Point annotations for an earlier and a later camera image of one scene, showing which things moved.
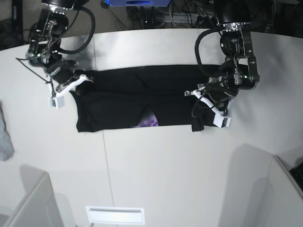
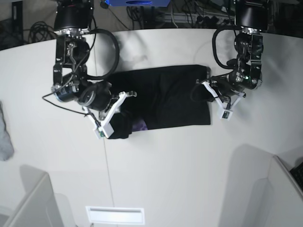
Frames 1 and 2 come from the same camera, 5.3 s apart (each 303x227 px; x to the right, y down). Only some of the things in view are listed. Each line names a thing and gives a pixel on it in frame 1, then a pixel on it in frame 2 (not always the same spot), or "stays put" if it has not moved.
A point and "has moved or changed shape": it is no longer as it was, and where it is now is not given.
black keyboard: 297,173 stays put
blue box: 138,3 stays put
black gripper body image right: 220,89 -> 237,80
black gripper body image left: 60,71 -> 95,96
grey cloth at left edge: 6,149 stays put
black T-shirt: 120,96 has moved or changed shape
